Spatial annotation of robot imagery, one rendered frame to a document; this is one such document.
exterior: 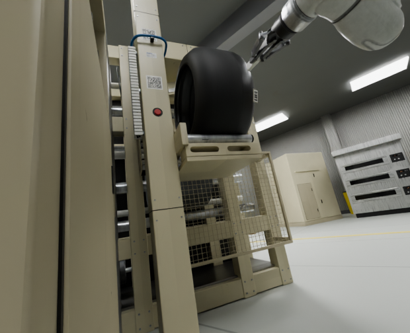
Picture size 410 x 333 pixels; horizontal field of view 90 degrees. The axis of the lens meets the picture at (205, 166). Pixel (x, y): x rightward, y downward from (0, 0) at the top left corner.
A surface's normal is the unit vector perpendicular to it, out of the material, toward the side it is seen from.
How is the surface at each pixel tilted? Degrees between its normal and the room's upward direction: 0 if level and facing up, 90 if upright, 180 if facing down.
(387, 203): 90
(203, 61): 83
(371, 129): 90
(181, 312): 90
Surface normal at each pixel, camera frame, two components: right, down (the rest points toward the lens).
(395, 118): -0.65, -0.10
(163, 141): 0.34, -0.29
